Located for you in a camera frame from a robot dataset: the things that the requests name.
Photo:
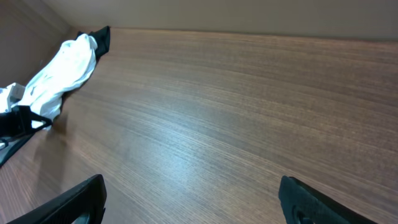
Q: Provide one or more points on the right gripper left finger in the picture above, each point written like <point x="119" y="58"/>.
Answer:
<point x="84" y="203"/>

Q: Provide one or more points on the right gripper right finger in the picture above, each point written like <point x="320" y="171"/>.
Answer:
<point x="303" y="204"/>

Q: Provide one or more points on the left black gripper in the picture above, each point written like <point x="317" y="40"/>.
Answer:
<point x="17" y="127"/>

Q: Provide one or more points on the white t-shirt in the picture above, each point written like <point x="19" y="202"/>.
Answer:
<point x="72" y="65"/>

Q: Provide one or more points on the black garment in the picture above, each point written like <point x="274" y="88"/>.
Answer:
<point x="102" y="40"/>

